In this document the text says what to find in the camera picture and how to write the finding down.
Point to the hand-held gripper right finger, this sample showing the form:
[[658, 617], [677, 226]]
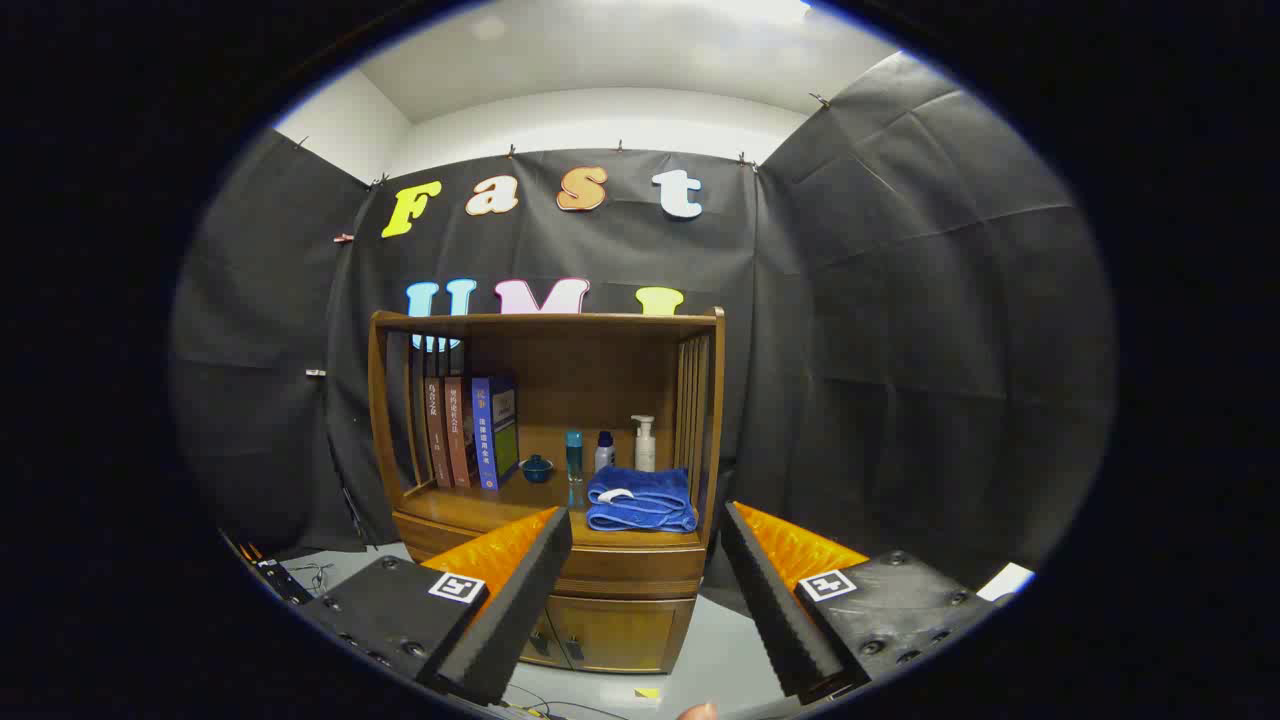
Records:
[[775, 610]]

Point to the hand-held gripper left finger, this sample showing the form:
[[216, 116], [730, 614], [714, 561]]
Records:
[[520, 610]]

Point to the wooden drawer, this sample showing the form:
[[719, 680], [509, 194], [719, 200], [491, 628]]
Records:
[[630, 580]]

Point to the wooden cabinet door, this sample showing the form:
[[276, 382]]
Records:
[[545, 640], [630, 635]]

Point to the wooden countertop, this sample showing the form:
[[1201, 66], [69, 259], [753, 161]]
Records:
[[550, 495]]

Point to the wooden cabinet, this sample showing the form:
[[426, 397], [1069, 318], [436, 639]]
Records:
[[600, 370]]

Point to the blue lidded teacup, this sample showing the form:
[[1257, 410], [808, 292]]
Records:
[[536, 470]]

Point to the teal clear bottle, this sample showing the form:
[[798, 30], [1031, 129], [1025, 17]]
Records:
[[574, 460]]

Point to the blue folded towel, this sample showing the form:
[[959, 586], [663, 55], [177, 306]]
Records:
[[650, 500]]

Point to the white bottle with blue cap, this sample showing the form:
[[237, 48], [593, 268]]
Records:
[[604, 458]]

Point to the blue book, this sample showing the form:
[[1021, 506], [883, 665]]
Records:
[[485, 430]]

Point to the dark brown book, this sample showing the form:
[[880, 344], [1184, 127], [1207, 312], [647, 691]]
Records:
[[437, 440]]

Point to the reddish brown book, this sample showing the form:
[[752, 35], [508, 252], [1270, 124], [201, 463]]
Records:
[[458, 430]]

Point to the white pump bottle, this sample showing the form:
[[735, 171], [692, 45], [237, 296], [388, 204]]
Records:
[[645, 455]]

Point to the white flat panel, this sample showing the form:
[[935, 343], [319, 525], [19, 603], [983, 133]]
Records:
[[1005, 581]]

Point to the black device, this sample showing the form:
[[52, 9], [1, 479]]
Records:
[[280, 582]]

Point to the black backdrop cloth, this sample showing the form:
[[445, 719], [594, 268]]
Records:
[[900, 300]]

